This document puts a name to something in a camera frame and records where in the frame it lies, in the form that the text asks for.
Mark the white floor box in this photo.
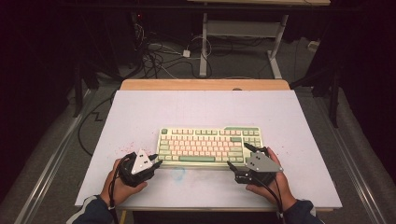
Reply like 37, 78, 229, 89
307, 39, 321, 53

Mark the white metal desk frame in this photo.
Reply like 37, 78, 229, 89
186, 0, 332, 79

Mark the wooden table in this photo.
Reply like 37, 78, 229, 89
120, 78, 333, 224

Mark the white table board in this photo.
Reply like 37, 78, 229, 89
74, 90, 343, 210

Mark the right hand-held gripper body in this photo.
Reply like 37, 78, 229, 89
233, 147, 285, 188

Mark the person's left hand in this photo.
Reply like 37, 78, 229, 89
99, 158, 149, 208

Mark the metal floor rail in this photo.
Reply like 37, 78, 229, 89
12, 89, 96, 224
312, 94, 389, 224

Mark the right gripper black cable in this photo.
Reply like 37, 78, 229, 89
253, 175, 288, 224

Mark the black stand leg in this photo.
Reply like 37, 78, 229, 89
72, 62, 84, 119

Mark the person's right hand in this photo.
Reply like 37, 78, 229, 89
245, 146, 297, 213

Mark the black floor cable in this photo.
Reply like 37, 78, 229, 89
77, 89, 119, 158

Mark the tangle of floor cables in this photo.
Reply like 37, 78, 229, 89
129, 12, 214, 79

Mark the cream and green keyboard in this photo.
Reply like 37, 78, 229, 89
154, 125, 265, 169

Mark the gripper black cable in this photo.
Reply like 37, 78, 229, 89
109, 153, 138, 224
253, 175, 288, 224

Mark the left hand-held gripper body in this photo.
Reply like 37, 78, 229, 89
118, 148, 156, 189

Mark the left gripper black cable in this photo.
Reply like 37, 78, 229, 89
109, 153, 138, 224

